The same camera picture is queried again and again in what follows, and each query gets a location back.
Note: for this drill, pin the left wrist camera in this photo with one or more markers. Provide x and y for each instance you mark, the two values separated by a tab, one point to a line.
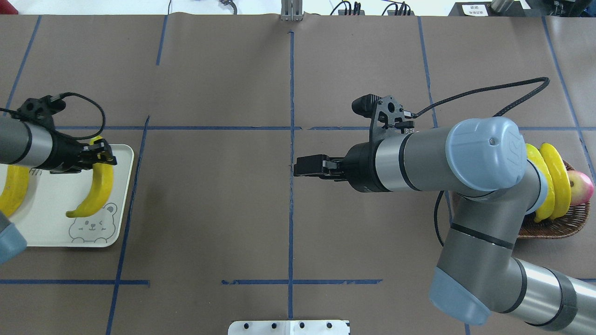
40	111

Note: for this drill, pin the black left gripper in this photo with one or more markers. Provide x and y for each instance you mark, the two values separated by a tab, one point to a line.
62	152

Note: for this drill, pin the wicker fruit basket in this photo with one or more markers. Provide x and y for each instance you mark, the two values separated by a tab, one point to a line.
567	225

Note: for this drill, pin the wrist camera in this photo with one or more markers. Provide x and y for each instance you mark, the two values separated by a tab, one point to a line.
40	111
387	117

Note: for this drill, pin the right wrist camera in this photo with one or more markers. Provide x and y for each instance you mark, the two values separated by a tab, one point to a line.
387	117

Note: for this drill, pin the white bear tray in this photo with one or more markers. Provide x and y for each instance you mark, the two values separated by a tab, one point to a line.
41	218

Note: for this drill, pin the white camera pedestal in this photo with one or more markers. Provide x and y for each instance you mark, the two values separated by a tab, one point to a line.
290	327

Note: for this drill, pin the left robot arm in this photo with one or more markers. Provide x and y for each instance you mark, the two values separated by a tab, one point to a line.
26	146

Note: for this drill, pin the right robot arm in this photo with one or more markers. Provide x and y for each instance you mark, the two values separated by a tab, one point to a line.
484	161

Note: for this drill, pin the aluminium frame post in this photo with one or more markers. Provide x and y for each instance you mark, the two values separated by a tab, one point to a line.
292	10

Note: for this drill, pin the pink red apple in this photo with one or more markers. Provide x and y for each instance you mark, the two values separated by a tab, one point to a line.
581	187

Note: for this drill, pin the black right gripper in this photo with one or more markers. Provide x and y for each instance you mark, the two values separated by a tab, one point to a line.
362	166

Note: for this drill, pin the yellow banana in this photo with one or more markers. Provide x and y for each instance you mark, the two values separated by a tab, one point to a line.
560	203
546	193
15	189
100	190

